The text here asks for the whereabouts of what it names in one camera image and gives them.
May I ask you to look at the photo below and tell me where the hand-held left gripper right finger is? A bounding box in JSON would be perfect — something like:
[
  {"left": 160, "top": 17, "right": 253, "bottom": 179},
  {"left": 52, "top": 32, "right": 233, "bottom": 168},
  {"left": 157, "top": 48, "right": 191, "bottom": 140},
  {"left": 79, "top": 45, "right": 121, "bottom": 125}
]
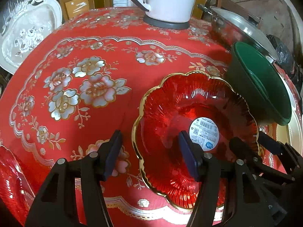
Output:
[{"left": 178, "top": 131, "right": 270, "bottom": 227}]

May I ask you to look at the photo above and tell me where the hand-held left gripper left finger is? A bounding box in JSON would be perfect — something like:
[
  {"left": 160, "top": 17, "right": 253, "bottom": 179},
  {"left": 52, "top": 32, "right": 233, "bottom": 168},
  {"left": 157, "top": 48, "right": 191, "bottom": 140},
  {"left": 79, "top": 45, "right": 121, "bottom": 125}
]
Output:
[{"left": 25, "top": 130, "right": 123, "bottom": 227}]

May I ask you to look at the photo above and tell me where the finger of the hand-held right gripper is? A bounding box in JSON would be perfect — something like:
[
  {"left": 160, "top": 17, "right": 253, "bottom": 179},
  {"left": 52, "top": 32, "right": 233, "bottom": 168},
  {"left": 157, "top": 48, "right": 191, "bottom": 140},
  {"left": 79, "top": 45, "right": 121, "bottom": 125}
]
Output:
[
  {"left": 258, "top": 132, "right": 303, "bottom": 178},
  {"left": 230, "top": 137, "right": 266, "bottom": 176}
]

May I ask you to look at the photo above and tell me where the red glass bowl gold rim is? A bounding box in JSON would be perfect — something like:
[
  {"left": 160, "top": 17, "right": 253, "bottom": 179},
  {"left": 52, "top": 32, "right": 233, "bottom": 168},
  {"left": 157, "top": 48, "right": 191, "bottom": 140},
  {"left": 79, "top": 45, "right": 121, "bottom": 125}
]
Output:
[{"left": 131, "top": 70, "right": 261, "bottom": 210}]

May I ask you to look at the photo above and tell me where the dark green bowl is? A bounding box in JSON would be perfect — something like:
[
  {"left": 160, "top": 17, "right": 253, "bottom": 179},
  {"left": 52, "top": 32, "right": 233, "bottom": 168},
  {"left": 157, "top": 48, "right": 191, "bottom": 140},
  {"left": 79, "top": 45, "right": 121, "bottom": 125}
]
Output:
[{"left": 224, "top": 41, "right": 293, "bottom": 126}]

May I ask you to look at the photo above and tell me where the cream white plate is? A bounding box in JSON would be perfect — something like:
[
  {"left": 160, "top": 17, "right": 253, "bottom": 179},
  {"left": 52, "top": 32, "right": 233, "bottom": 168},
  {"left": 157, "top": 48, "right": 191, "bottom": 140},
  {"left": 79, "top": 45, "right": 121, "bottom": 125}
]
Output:
[{"left": 272, "top": 63, "right": 303, "bottom": 158}]

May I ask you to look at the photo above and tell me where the black plastic bag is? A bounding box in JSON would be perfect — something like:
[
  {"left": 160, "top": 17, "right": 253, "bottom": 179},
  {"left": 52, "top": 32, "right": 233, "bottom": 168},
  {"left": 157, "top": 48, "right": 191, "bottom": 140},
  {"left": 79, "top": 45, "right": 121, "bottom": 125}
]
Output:
[{"left": 266, "top": 34, "right": 303, "bottom": 88}]

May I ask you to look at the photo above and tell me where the red floral tablecloth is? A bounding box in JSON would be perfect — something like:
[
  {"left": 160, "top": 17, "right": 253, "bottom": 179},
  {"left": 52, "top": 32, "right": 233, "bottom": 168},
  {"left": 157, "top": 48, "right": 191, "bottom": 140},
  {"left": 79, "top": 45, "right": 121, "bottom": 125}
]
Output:
[{"left": 0, "top": 7, "right": 303, "bottom": 227}]

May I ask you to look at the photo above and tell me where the white floral upholstered chair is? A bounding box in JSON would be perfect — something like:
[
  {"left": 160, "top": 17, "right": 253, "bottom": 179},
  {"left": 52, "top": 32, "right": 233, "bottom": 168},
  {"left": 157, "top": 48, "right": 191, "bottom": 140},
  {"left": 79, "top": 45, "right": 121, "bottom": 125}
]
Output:
[{"left": 0, "top": 0, "right": 62, "bottom": 75}]

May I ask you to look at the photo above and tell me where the white electric kettle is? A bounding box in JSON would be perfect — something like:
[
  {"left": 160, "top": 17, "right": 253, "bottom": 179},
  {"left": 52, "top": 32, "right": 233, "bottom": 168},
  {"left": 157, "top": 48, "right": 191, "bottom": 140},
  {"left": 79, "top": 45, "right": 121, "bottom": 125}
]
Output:
[{"left": 122, "top": 0, "right": 200, "bottom": 30}]

